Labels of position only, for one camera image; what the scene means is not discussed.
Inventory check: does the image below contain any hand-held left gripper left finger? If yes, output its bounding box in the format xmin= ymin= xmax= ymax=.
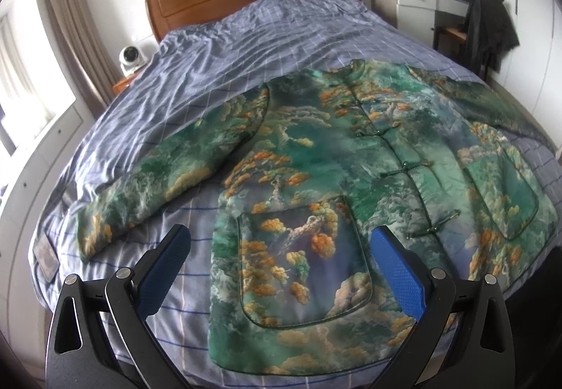
xmin=46 ymin=223 xmax=192 ymax=389

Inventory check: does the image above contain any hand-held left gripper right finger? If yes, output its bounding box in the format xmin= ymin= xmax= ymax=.
xmin=369 ymin=226 xmax=512 ymax=389

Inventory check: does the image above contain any green printed padded jacket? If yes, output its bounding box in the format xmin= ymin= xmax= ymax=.
xmin=77 ymin=59 xmax=558 ymax=376

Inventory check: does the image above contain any white low cabinet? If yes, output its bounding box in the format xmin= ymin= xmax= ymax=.
xmin=0 ymin=99 xmax=84 ymax=240

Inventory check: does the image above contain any wooden nightstand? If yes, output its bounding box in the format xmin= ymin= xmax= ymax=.
xmin=113 ymin=71 xmax=141 ymax=95

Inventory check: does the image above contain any white round fan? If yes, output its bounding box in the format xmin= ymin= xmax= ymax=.
xmin=118 ymin=45 xmax=148 ymax=76

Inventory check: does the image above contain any bed with blue checked sheet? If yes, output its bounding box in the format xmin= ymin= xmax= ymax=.
xmin=31 ymin=0 xmax=562 ymax=389

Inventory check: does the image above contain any wooden chair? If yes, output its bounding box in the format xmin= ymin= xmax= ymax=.
xmin=432 ymin=25 xmax=490 ymax=78

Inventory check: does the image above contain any beige curtain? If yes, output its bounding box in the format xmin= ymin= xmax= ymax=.
xmin=41 ymin=0 xmax=121 ymax=109

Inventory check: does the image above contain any black coat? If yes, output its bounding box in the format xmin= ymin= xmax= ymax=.
xmin=461 ymin=0 xmax=521 ymax=71

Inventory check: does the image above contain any white sheer curtain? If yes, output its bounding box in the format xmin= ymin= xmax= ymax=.
xmin=0 ymin=12 xmax=49 ymax=126

